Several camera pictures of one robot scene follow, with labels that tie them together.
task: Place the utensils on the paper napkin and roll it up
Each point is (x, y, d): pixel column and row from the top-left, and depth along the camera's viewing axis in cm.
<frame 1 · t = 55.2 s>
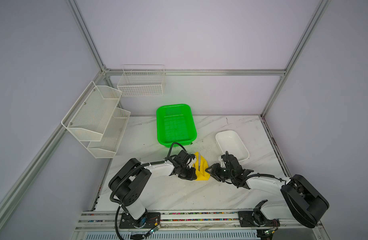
left hand: (195, 178, 86), fingers closed
right hand: (205, 171, 85), fingers open
green plastic basket: (175, 124, 117), on the table
white rectangular dish: (230, 141, 105), point 3 cm above the table

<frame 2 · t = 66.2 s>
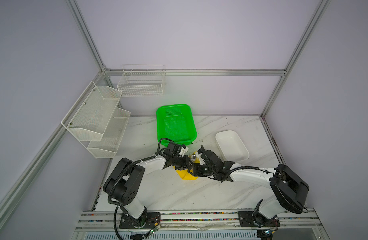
left hand: (193, 167, 86), fingers closed
right hand: (189, 170, 82), fingers open
the named things where they were.

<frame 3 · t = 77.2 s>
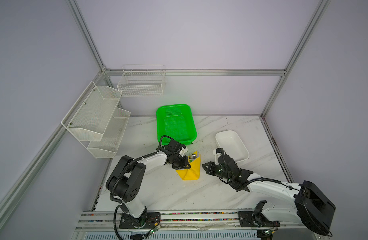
left hand: (189, 167, 87), fingers closed
right hand: (201, 165, 81), fingers closed
the named things where they were.

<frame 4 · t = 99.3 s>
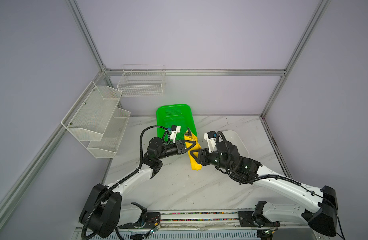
left hand: (195, 144, 70), fingers closed
right hand: (191, 152, 68), fingers open
the named things where they were.

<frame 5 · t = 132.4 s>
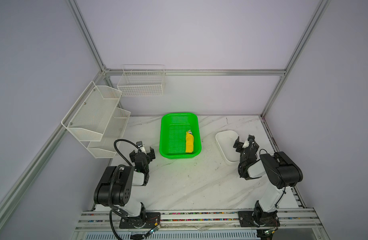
left hand: (142, 149, 93), fingers open
right hand: (245, 137, 93), fingers open
green plastic basket: (172, 137, 106), point 3 cm above the table
the other named things where they were.

